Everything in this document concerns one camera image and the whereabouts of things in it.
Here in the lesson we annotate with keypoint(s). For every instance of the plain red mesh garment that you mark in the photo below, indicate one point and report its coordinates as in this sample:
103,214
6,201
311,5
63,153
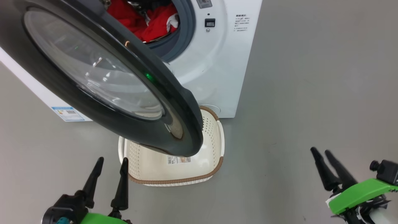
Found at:
122,14

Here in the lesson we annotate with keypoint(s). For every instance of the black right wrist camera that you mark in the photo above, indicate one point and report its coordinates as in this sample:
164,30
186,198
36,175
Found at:
387,171

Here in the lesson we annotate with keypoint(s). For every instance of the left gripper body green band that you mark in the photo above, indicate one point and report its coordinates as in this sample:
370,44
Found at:
70,208

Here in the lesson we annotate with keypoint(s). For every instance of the barcode label sticker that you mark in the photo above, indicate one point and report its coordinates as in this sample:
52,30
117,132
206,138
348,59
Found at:
178,160

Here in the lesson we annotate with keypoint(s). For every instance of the grey rating plate sticker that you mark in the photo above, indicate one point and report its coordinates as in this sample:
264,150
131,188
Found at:
204,3

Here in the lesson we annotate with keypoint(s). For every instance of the blue energy label sticker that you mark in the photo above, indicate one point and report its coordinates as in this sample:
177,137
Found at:
67,114

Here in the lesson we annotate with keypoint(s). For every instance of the grey rubber door seal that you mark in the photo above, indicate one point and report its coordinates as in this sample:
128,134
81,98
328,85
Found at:
185,31

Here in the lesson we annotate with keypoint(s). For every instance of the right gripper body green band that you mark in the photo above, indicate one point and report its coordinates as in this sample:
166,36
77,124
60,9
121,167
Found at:
357,194

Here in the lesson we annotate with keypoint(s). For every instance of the dark round washing machine door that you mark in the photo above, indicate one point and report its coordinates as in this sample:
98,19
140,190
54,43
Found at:
177,105

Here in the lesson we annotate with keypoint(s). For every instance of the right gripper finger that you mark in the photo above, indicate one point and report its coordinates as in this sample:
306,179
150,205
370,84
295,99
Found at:
325,174
342,172

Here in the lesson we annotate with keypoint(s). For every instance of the cream perforated laundry basket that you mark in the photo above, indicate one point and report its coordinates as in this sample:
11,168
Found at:
186,174

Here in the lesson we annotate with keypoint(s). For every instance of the red jersey with white trim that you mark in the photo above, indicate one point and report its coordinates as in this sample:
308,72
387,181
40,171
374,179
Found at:
157,26

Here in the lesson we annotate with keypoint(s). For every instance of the black door lock socket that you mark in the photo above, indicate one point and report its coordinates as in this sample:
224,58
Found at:
210,22

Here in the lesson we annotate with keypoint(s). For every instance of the white front-load washing machine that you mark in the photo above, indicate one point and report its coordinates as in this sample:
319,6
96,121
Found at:
217,62

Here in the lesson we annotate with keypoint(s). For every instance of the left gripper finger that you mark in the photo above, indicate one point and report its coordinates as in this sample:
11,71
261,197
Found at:
93,182
122,189

